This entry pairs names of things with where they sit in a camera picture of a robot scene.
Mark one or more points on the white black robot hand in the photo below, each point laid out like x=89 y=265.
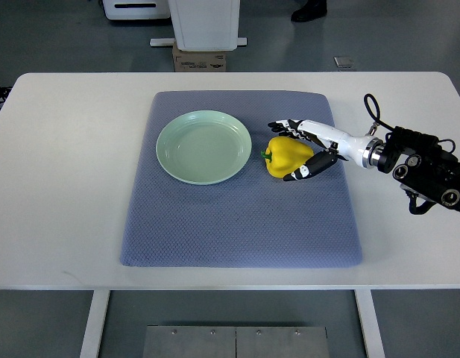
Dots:
x=336 y=144

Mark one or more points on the yellow bell pepper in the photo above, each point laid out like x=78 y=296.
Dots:
x=283 y=155

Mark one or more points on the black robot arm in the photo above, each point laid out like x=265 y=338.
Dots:
x=427 y=173

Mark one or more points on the light green plate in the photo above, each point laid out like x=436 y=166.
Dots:
x=203 y=147

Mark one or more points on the grey floor socket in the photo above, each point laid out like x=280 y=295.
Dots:
x=344 y=62

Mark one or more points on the blue quilted mat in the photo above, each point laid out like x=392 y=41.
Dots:
x=251 y=220

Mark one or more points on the right white table leg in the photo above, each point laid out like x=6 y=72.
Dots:
x=369 y=324

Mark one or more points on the white table leg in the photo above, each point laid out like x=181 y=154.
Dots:
x=95 y=324
x=369 y=324

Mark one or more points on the black shoe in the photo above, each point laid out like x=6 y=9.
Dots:
x=312 y=10

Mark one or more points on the cardboard box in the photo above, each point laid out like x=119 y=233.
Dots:
x=198 y=61

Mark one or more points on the white appliance with slot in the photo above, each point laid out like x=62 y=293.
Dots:
x=136 y=10

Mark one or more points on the left white table leg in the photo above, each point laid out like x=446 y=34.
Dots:
x=95 y=324

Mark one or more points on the white pedestal column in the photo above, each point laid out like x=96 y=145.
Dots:
x=203 y=25

